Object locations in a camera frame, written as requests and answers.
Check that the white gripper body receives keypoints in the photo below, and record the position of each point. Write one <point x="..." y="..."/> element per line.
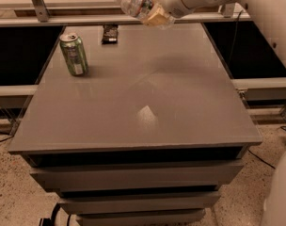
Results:
<point x="175" y="0"/>

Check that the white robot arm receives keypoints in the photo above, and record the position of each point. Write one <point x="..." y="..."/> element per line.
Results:
<point x="270" y="17"/>

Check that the green soda can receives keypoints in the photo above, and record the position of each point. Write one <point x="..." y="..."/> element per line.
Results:
<point x="73" y="50"/>

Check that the metal railing frame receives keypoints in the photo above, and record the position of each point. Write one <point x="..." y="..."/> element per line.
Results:
<point x="30" y="13"/>

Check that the clear plastic water bottle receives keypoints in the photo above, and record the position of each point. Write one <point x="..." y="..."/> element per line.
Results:
<point x="137" y="9"/>

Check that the grey drawer cabinet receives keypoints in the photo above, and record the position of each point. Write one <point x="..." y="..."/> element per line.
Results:
<point x="148" y="136"/>

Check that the dark rxbar chocolate wrapper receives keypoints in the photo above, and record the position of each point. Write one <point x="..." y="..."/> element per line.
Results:
<point x="110" y="34"/>

